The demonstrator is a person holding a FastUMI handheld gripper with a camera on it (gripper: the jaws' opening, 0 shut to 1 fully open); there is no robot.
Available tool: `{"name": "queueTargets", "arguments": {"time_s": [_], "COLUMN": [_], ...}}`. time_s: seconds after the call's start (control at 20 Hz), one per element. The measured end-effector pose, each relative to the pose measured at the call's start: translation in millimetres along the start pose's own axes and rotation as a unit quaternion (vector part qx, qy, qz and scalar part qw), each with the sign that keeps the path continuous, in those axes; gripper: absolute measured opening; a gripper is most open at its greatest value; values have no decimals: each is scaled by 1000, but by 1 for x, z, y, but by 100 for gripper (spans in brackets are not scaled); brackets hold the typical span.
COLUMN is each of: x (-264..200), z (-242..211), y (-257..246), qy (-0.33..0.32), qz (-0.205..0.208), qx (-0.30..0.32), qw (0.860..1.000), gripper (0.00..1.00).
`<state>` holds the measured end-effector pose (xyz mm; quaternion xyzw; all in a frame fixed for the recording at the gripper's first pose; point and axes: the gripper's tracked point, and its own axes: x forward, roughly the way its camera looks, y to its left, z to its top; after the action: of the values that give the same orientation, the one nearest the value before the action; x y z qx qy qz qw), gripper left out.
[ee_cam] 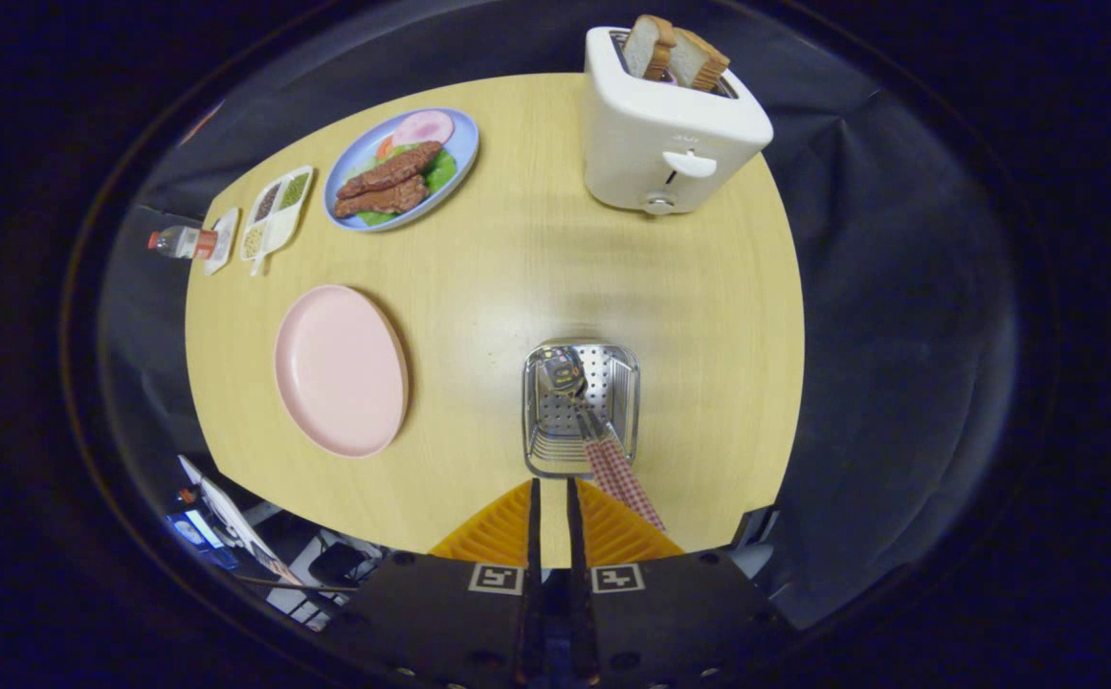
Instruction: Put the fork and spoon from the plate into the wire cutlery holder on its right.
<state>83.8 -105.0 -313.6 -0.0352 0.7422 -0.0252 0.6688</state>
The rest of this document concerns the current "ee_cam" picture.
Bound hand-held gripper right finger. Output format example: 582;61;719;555
567;478;790;689

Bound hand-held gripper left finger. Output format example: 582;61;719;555
325;478;542;689

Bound fork with checkered handle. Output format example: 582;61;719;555
569;397;667;533

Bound spoon with checkered handle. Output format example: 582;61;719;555
547;359;637;518

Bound pink round plate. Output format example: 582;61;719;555
274;284;411;458

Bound white flat panel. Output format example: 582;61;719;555
179;456;302;585

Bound small lit screen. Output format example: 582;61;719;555
167;512;221;551

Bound brown meat slice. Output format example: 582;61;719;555
337;141;444;200
333;175;430;219

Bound green lettuce leaves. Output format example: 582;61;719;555
354;148;458;228

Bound blue round plate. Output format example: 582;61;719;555
322;107;480;233

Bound white divided condiment tray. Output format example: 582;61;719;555
239;165;315;277

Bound white toaster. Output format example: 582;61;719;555
582;26;774;215

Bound pink ham slice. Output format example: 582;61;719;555
392;110;456;147

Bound white square coaster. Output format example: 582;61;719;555
204;208;241;277

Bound clear water bottle red cap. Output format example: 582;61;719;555
147;225;219;260

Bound toast slice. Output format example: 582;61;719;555
667;27;731;93
622;14;678;81

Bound metal wire cutlery basket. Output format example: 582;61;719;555
522;342;641;479

